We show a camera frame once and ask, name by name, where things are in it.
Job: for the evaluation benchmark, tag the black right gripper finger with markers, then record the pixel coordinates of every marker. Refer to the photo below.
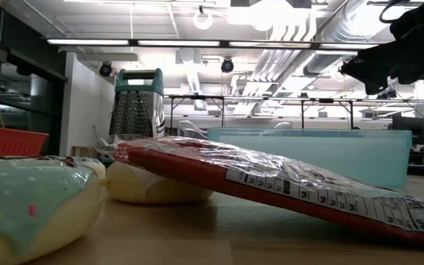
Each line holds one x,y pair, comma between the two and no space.
370,60
375,82

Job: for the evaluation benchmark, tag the red plastic-wrapped package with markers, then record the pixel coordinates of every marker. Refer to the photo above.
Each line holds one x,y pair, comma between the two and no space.
182,169

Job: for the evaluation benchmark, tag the wooden slatted crate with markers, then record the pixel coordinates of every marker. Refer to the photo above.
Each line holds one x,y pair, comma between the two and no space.
83,151

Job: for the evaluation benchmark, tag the silver ceiling air duct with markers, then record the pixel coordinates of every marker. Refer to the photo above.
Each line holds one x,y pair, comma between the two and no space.
344,22

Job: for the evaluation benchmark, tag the clear plastic bin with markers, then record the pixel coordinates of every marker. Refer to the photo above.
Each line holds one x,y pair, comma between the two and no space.
188,129

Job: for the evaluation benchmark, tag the red perforated plastic basket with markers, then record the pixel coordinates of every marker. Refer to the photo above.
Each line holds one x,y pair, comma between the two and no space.
13,141

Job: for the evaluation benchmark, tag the white-frosted toy donut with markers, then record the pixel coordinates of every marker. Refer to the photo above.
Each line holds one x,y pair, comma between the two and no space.
153,184

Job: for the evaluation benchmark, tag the black computer monitor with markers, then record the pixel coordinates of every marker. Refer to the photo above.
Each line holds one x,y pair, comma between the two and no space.
410,129

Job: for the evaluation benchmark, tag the green-frosted toy donut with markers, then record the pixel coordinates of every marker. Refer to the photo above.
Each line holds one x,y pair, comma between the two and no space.
31,206

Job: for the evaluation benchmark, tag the black-legged folding table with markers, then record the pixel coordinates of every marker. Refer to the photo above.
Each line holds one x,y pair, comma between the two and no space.
197,97
326,100

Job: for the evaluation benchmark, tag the black ceiling spotlight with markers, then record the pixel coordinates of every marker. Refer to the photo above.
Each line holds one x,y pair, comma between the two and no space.
106,69
227,65

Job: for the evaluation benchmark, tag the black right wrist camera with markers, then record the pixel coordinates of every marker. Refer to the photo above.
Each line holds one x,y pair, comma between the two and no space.
422,20

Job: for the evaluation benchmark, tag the teal translucent plastic bin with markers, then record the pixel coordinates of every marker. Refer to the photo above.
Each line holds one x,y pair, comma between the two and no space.
344,158

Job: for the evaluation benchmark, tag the long ceiling light strip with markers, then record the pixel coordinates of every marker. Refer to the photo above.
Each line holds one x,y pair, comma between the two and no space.
179,43
271,44
348,46
87,42

